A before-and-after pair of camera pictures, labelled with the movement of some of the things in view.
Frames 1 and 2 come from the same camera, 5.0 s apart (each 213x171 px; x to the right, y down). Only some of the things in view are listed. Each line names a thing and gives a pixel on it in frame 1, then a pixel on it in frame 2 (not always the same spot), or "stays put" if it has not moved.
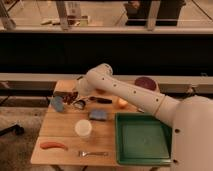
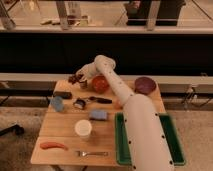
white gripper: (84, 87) → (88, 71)
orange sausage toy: (52, 144) stays put
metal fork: (85, 154) stays put
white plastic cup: (83, 128) stays put
